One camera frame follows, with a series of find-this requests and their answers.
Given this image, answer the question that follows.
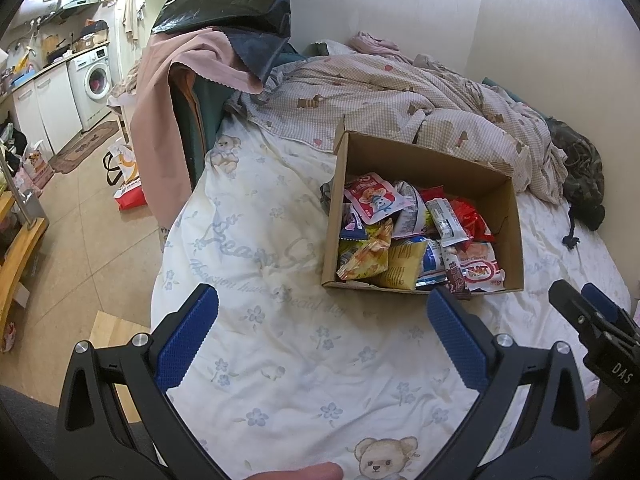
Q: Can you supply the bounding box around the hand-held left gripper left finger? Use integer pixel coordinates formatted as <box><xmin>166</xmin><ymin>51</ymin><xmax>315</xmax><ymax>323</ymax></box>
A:
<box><xmin>54</xmin><ymin>283</ymin><xmax>232</xmax><ymax>480</ymax></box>

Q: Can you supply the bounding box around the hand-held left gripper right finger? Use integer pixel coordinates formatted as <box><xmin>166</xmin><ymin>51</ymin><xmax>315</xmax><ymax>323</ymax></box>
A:
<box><xmin>424</xmin><ymin>286</ymin><xmax>595</xmax><ymax>480</ymax></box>

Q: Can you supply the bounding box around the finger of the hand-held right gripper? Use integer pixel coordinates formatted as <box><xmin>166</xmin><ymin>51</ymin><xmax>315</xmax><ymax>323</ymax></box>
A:
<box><xmin>548</xmin><ymin>280</ymin><xmax>607</xmax><ymax>348</ymax></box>
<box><xmin>581</xmin><ymin>282</ymin><xmax>640</xmax><ymax>343</ymax></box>

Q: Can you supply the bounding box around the brown snack bar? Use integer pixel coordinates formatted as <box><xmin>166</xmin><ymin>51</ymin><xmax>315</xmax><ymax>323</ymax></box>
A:
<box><xmin>444</xmin><ymin>255</ymin><xmax>472</xmax><ymax>295</ymax></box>

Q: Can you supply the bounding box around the white red-label snack packet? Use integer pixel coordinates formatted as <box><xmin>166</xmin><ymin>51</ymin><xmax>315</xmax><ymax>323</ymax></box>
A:
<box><xmin>452</xmin><ymin>241</ymin><xmax>507</xmax><ymax>292</ymax></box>

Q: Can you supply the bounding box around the white blue snack packet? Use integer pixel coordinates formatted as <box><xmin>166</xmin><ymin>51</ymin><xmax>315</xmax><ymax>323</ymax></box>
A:
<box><xmin>415</xmin><ymin>239</ymin><xmax>451</xmax><ymax>289</ymax></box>

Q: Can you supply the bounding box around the beige snack packet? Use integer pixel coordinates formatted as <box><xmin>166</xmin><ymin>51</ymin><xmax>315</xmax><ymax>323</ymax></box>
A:
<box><xmin>370</xmin><ymin>239</ymin><xmax>430</xmax><ymax>291</ymax></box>

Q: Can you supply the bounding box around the red snack packet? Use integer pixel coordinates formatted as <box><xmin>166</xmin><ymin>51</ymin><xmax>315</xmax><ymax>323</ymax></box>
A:
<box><xmin>447</xmin><ymin>197</ymin><xmax>496</xmax><ymax>244</ymax></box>

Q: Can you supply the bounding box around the white silver snack bar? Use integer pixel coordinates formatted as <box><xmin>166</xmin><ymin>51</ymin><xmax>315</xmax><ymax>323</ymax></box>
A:
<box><xmin>425</xmin><ymin>199</ymin><xmax>474</xmax><ymax>247</ymax></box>

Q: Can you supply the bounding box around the yellow green chips packet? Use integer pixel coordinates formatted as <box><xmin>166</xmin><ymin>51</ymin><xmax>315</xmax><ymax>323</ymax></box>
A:
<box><xmin>335</xmin><ymin>220</ymin><xmax>396</xmax><ymax>281</ymax></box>

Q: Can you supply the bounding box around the brown cardboard box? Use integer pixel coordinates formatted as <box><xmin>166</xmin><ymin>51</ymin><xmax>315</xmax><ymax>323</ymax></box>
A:
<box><xmin>320</xmin><ymin>116</ymin><xmax>525</xmax><ymax>295</ymax></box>

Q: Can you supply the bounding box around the white red-edged snack packet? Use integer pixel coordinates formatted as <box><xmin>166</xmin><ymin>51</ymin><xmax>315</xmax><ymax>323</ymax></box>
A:
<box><xmin>392</xmin><ymin>182</ymin><xmax>431</xmax><ymax>240</ymax></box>

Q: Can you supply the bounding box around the blue yellow snack packet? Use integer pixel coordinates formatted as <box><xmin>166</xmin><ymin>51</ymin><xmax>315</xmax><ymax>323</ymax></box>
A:
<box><xmin>340</xmin><ymin>209</ymin><xmax>374</xmax><ymax>241</ymax></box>

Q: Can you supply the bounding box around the pink cartoon snack pouch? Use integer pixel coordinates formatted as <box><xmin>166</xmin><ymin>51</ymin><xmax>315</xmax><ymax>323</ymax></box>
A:
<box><xmin>344</xmin><ymin>172</ymin><xmax>417</xmax><ymax>226</ymax></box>

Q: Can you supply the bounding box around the person's left hand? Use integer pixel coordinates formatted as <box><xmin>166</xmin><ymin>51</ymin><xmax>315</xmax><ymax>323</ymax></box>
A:
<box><xmin>244</xmin><ymin>462</ymin><xmax>347</xmax><ymax>480</ymax></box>

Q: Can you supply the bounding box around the light wooden stool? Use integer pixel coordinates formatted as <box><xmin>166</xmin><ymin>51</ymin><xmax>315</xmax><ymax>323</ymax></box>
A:
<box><xmin>89</xmin><ymin>310</ymin><xmax>152</xmax><ymax>424</ymax></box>

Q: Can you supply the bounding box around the camouflage cloth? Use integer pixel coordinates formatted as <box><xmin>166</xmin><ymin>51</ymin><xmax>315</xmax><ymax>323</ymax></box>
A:
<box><xmin>544</xmin><ymin>117</ymin><xmax>606</xmax><ymax>232</ymax></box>

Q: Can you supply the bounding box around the red paper bag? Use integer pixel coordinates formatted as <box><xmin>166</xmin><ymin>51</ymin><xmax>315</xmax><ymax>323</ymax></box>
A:
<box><xmin>113</xmin><ymin>182</ymin><xmax>150</xmax><ymax>211</ymax></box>

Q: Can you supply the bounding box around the wooden chair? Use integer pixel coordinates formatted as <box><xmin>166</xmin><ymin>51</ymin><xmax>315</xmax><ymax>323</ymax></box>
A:
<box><xmin>0</xmin><ymin>194</ymin><xmax>51</xmax><ymax>357</ymax></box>

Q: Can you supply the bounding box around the white orange shopping bag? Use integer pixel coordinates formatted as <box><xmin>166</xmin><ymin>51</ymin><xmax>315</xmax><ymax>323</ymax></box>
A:
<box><xmin>103</xmin><ymin>138</ymin><xmax>144</xmax><ymax>199</ymax></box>

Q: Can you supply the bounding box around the grey metal stand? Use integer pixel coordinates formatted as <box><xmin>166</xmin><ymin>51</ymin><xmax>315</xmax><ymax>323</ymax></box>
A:
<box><xmin>0</xmin><ymin>160</ymin><xmax>49</xmax><ymax>232</ymax></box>

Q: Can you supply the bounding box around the dark green upholstered panel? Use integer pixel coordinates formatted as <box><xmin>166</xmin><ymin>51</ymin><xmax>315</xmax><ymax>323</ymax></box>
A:
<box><xmin>169</xmin><ymin>61</ymin><xmax>237</xmax><ymax>192</ymax></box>

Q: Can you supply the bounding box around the brown floor mat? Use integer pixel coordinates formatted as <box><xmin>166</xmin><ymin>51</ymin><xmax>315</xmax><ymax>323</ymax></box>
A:
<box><xmin>48</xmin><ymin>119</ymin><xmax>121</xmax><ymax>175</ymax></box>

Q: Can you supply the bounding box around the pink cloth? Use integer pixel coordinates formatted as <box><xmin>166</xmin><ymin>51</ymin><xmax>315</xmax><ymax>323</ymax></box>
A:
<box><xmin>133</xmin><ymin>26</ymin><xmax>267</xmax><ymax>222</ymax></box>

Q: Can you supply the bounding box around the pink printed bag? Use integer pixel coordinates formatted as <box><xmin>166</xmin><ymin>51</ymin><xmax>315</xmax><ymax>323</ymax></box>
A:
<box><xmin>22</xmin><ymin>152</ymin><xmax>56</xmax><ymax>189</ymax></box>

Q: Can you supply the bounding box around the checked bear-print duvet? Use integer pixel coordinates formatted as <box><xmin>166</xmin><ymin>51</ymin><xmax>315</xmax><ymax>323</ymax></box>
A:
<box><xmin>224</xmin><ymin>39</ymin><xmax>569</xmax><ymax>207</ymax></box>

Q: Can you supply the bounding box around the white washing machine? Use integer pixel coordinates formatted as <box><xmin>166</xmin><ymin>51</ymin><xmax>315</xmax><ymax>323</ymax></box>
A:
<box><xmin>67</xmin><ymin>45</ymin><xmax>114</xmax><ymax>132</ymax></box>

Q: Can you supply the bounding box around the white kitchen cabinet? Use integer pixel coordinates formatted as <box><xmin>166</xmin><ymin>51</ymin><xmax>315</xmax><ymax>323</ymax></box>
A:
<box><xmin>9</xmin><ymin>62</ymin><xmax>87</xmax><ymax>152</ymax></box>

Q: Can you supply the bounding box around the pink crumpled garment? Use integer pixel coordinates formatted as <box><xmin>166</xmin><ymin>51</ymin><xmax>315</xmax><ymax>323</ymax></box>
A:
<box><xmin>349</xmin><ymin>30</ymin><xmax>417</xmax><ymax>59</ymax></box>

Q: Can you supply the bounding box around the hanging towel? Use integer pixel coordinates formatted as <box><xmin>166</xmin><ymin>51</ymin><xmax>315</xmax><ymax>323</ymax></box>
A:
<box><xmin>122</xmin><ymin>0</ymin><xmax>147</xmax><ymax>42</ymax></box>

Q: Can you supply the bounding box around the black plastic bag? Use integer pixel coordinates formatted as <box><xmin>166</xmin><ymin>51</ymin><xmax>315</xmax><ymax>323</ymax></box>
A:
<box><xmin>151</xmin><ymin>0</ymin><xmax>292</xmax><ymax>94</ymax></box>

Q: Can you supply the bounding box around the black tasselled cord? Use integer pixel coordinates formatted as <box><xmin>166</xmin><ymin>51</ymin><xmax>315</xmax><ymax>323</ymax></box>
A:
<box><xmin>562</xmin><ymin>205</ymin><xmax>582</xmax><ymax>252</ymax></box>

